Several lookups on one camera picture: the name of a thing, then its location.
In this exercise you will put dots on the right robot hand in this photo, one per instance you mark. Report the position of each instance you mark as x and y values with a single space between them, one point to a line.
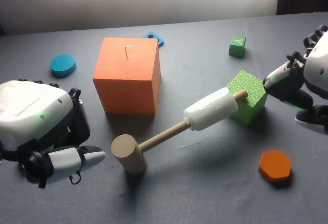
316 65

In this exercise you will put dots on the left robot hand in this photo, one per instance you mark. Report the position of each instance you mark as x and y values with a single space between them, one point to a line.
30 108

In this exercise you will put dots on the wooden mallet with white wrap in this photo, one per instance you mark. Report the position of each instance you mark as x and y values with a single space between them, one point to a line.
210 108

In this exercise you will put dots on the blue round disc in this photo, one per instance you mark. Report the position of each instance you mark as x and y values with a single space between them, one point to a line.
62 65

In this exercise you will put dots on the green foam cube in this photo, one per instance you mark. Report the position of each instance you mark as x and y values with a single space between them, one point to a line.
253 88

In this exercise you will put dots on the orange hexagon block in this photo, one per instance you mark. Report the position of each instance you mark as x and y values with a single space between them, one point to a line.
275 166

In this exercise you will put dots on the blue square four-hole block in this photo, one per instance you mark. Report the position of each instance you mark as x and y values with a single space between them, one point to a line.
159 40

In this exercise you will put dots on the small green letter cube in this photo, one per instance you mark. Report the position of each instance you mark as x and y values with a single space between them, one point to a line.
237 48

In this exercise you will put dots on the large orange cube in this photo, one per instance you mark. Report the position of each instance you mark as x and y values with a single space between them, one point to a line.
128 90

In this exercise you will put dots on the grey table cloth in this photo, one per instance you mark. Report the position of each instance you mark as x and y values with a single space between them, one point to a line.
205 195

